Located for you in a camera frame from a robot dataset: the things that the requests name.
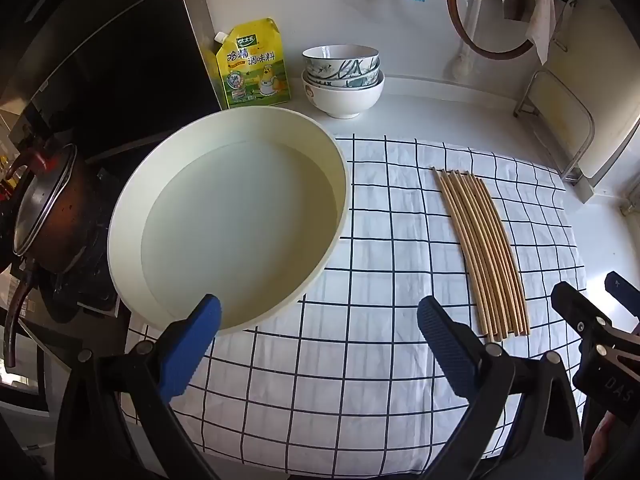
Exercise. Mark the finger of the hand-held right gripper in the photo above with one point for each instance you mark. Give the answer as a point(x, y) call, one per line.
point(575, 305)
point(622, 290)

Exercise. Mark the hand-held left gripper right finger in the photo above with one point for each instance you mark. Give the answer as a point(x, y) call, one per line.
point(445, 340)

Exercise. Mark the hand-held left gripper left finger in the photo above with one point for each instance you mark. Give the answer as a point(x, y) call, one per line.
point(192, 345)

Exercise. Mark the group of wooden chopsticks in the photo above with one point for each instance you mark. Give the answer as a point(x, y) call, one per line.
point(480, 240)

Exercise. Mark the white round tray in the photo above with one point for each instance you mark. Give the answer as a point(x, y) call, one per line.
point(225, 220)

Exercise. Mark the person's right hand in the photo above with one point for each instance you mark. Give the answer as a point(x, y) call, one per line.
point(602, 450)

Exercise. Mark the white checked cloth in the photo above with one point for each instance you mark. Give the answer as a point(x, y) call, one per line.
point(375, 270)

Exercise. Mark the white cutting board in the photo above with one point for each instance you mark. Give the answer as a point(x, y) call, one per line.
point(610, 150)

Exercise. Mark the dark brown pot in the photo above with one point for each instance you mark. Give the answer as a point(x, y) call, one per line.
point(70, 220)

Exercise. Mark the pale cutting board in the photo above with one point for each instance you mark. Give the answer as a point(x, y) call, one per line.
point(550, 105)

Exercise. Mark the glass pot lid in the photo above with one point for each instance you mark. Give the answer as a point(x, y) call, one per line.
point(37, 205)

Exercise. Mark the row of condiment bottles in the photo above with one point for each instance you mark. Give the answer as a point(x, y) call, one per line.
point(7, 180)

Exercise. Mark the plain white bowl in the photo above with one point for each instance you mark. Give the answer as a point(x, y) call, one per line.
point(345, 102)

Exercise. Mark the white dish brush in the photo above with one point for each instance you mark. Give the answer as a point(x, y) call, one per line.
point(457, 66)

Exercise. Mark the blue patterned bowl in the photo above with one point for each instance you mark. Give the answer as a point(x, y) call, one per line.
point(350, 80)
point(345, 62)

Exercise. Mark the white hanging cloth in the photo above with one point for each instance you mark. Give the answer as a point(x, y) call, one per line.
point(542, 20)

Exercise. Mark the yellow seasoning pouch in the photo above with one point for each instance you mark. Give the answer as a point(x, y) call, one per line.
point(255, 70)

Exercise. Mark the black range hood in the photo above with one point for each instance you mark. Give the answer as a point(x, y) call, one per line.
point(125, 60)

